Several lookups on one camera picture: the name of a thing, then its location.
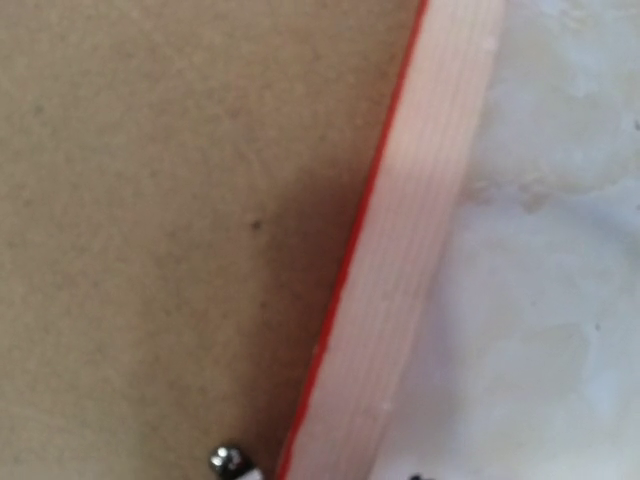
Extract red wooden picture frame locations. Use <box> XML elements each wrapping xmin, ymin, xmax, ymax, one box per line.
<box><xmin>276</xmin><ymin>1</ymin><xmax>506</xmax><ymax>479</ymax></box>

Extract brown backing board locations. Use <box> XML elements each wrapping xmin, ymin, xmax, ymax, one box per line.
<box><xmin>1</xmin><ymin>1</ymin><xmax>417</xmax><ymax>479</ymax></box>

